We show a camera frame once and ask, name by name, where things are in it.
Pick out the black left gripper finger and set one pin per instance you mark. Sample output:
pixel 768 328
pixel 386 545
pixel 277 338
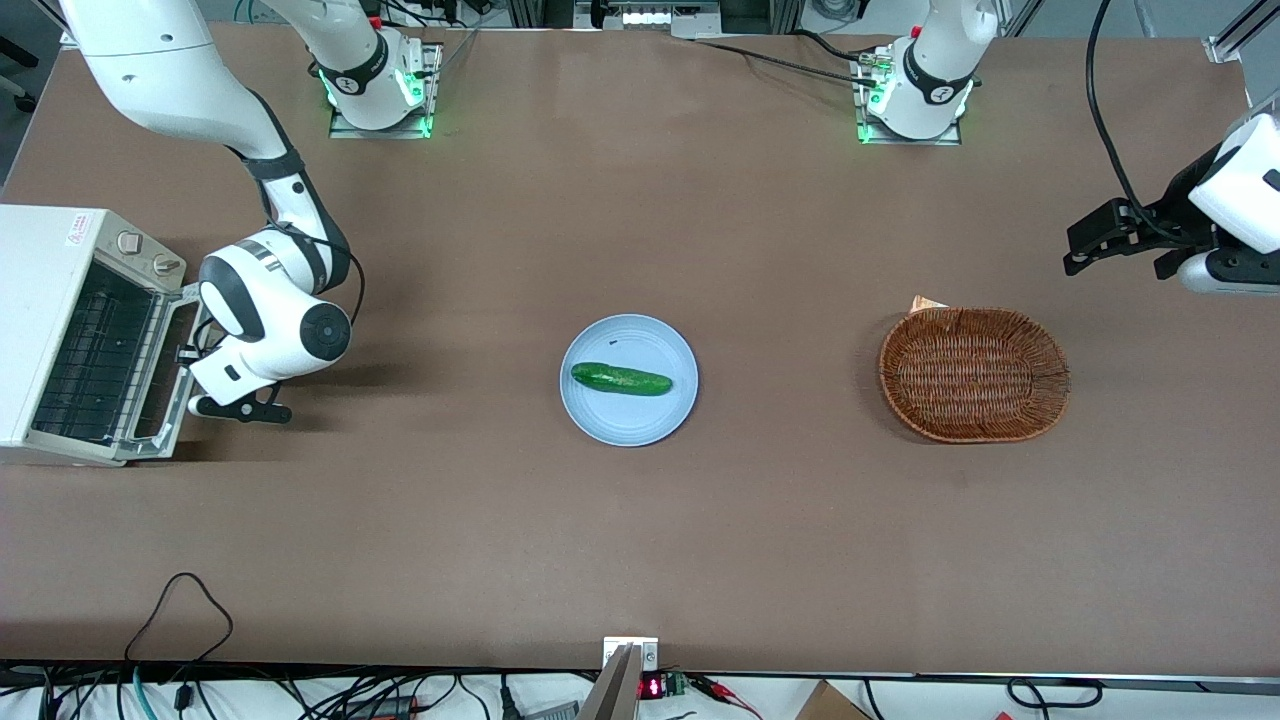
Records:
pixel 1190 215
pixel 1110 230

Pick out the grey glass oven door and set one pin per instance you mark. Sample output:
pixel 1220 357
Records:
pixel 152 447

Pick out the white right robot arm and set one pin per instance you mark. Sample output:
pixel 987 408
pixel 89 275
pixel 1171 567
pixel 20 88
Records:
pixel 150 70

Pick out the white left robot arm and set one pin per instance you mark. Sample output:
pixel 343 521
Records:
pixel 935 80

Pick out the silver oven knob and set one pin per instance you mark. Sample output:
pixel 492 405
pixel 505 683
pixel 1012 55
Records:
pixel 128 241
pixel 166 265

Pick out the white toaster oven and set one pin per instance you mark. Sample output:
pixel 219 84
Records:
pixel 40 260

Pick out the brown oval wicker basket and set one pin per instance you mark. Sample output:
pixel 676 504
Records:
pixel 975 375

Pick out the orange paper basket tag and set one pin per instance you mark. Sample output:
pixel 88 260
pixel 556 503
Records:
pixel 925 304

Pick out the green cucumber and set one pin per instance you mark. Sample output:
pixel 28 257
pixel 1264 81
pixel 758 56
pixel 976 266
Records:
pixel 620 379

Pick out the light blue round plate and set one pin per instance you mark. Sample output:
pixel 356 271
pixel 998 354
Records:
pixel 630 420

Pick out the grey slanted metal bar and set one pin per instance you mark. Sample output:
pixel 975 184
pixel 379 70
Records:
pixel 612 695

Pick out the grey electronics unit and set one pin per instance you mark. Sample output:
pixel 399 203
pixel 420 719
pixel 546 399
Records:
pixel 650 15

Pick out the red digit display module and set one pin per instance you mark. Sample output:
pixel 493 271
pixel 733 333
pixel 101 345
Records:
pixel 651 688

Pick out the green terminal block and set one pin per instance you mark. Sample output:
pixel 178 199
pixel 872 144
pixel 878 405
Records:
pixel 673 684

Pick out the brown cardboard box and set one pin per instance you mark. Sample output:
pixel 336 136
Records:
pixel 830 705

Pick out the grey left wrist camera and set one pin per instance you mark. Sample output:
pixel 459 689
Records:
pixel 1230 272

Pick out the aluminium frame profile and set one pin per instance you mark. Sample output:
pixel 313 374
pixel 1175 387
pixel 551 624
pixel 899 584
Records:
pixel 1235 40

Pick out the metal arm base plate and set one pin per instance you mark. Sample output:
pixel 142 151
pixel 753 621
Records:
pixel 910 141
pixel 434 80

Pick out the silver table edge bracket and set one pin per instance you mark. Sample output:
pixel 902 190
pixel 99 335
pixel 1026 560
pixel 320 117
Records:
pixel 650 655

